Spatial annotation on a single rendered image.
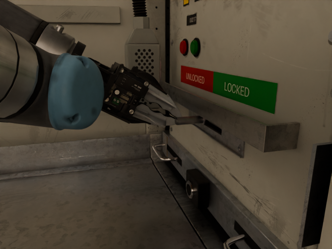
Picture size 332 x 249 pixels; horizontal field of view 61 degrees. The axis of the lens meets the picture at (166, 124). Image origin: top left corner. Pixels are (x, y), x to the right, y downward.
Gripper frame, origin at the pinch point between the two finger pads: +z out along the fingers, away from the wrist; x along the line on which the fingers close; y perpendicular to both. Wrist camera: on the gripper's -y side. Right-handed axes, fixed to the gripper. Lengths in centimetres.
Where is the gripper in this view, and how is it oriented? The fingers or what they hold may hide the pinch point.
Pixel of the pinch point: (174, 116)
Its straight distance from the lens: 50.8
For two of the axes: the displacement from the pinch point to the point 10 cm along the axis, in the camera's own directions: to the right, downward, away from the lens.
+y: 2.8, 2.6, -9.2
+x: 4.8, -8.7, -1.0
